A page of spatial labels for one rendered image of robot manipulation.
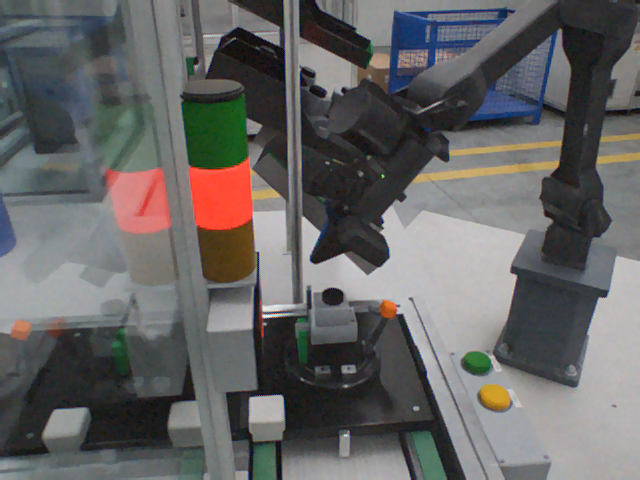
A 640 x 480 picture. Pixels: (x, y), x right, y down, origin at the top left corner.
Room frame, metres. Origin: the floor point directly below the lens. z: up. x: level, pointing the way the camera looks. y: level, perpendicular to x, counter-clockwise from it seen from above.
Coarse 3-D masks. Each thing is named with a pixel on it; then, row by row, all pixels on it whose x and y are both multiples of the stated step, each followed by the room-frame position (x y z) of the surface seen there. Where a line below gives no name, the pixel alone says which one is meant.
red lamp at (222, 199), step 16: (192, 176) 0.37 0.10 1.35; (208, 176) 0.37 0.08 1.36; (224, 176) 0.37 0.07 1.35; (240, 176) 0.38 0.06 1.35; (192, 192) 0.37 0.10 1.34; (208, 192) 0.37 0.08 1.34; (224, 192) 0.37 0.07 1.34; (240, 192) 0.38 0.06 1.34; (208, 208) 0.37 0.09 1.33; (224, 208) 0.37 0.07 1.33; (240, 208) 0.38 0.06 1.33; (208, 224) 0.37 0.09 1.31; (224, 224) 0.37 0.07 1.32; (240, 224) 0.37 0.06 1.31
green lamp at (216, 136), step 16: (240, 96) 0.39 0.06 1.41; (192, 112) 0.37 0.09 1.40; (208, 112) 0.37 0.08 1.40; (224, 112) 0.37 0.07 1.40; (240, 112) 0.38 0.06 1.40; (192, 128) 0.37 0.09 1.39; (208, 128) 0.37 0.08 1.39; (224, 128) 0.37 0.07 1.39; (240, 128) 0.38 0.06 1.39; (192, 144) 0.37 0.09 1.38; (208, 144) 0.37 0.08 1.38; (224, 144) 0.37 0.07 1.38; (240, 144) 0.38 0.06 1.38; (192, 160) 0.37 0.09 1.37; (208, 160) 0.37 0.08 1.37; (224, 160) 0.37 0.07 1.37; (240, 160) 0.38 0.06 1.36
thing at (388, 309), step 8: (384, 304) 0.60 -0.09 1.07; (392, 304) 0.60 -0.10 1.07; (376, 312) 0.59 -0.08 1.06; (384, 312) 0.59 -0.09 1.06; (392, 312) 0.59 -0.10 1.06; (376, 320) 0.60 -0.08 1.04; (384, 320) 0.59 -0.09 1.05; (376, 328) 0.59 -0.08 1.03; (368, 336) 0.60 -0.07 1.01; (376, 336) 0.59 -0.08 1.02; (368, 344) 0.59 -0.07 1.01
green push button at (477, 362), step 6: (468, 354) 0.61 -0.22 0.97; (474, 354) 0.61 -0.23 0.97; (480, 354) 0.61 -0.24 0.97; (468, 360) 0.59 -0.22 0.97; (474, 360) 0.59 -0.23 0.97; (480, 360) 0.59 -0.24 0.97; (486, 360) 0.59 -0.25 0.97; (468, 366) 0.59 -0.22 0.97; (474, 366) 0.58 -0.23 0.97; (480, 366) 0.58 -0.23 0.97; (486, 366) 0.58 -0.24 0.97; (474, 372) 0.58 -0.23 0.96; (480, 372) 0.58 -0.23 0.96; (486, 372) 0.58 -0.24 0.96
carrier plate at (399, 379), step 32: (288, 320) 0.69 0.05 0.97; (384, 352) 0.62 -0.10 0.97; (288, 384) 0.55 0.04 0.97; (384, 384) 0.55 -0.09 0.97; (416, 384) 0.55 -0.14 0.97; (288, 416) 0.49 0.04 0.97; (320, 416) 0.49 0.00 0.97; (352, 416) 0.49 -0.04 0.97; (384, 416) 0.49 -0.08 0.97; (416, 416) 0.49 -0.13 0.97
